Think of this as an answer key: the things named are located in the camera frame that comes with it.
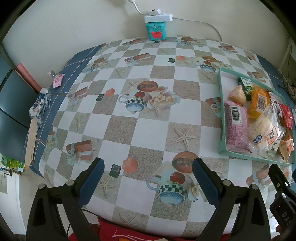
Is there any checkered printed tablecloth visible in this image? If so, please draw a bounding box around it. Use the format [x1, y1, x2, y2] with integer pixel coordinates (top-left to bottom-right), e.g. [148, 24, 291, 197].
[29, 35, 296, 237]

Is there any small pink candy packet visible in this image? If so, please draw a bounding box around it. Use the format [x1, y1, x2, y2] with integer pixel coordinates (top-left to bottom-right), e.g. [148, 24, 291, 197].
[53, 74, 65, 89]

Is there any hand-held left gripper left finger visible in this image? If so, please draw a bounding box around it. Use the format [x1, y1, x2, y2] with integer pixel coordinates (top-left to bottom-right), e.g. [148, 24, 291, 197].
[26, 158, 105, 241]

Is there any white power cable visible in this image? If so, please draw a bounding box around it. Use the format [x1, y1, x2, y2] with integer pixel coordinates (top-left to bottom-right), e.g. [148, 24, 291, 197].
[172, 17, 221, 41]

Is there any white bun packet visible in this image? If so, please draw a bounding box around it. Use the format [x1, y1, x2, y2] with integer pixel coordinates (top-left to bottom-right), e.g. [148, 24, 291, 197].
[246, 116, 286, 159]

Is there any red snack packet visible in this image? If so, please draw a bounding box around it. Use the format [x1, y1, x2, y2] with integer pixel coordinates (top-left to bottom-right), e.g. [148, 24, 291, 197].
[278, 103, 294, 130]

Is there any white gooseneck bulb socket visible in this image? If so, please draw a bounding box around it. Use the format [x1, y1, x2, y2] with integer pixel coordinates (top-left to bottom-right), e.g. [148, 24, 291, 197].
[127, 0, 151, 15]

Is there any blue white crumpled wrapper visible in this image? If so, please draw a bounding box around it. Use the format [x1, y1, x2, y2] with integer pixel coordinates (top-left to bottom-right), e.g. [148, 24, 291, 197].
[29, 88, 52, 126]

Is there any yellow cake packet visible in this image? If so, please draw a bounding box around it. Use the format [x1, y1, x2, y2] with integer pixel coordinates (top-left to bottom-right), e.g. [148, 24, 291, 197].
[247, 89, 271, 120]

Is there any teal tin box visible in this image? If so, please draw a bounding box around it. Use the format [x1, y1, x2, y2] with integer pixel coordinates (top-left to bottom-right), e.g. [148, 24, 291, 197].
[145, 21, 166, 42]

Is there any pale green cardboard tray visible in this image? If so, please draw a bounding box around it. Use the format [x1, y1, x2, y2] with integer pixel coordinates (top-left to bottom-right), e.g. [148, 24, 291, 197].
[217, 67, 296, 165]

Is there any white power strip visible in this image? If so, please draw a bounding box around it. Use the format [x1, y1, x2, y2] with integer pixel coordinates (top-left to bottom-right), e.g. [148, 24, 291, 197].
[143, 9, 174, 23]

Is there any green printed package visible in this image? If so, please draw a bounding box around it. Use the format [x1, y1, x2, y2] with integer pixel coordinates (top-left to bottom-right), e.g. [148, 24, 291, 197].
[0, 154, 25, 172]

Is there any dark blue cabinet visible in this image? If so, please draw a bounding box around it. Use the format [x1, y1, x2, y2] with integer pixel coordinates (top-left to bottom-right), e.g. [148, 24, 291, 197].
[0, 58, 40, 163]

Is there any cream roll cake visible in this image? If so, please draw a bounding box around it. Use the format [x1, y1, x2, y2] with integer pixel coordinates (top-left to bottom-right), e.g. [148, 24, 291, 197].
[228, 85, 247, 105]

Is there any black cable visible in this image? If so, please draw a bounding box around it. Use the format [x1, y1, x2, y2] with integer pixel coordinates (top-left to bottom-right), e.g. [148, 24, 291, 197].
[67, 208, 101, 232]
[281, 46, 296, 100]

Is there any pink board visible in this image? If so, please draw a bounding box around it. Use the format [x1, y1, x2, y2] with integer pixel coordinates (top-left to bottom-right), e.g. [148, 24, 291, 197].
[16, 62, 41, 93]

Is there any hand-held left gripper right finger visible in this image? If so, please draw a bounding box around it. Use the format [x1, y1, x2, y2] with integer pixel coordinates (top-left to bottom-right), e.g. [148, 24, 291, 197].
[192, 158, 271, 241]

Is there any green biscuit packet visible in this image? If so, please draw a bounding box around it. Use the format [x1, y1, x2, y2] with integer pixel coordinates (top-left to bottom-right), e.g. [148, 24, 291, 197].
[237, 77, 253, 101]

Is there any white nut-print snack packet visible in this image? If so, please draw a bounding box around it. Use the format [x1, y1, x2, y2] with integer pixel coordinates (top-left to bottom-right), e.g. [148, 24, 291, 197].
[268, 93, 286, 130]

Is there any peach snack packet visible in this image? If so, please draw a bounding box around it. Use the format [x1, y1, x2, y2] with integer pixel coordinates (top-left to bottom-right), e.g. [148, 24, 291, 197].
[279, 132, 295, 164]

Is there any pink snack packet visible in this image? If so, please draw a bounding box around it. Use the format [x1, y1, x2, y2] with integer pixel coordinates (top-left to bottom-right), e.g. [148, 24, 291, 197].
[223, 100, 252, 152]

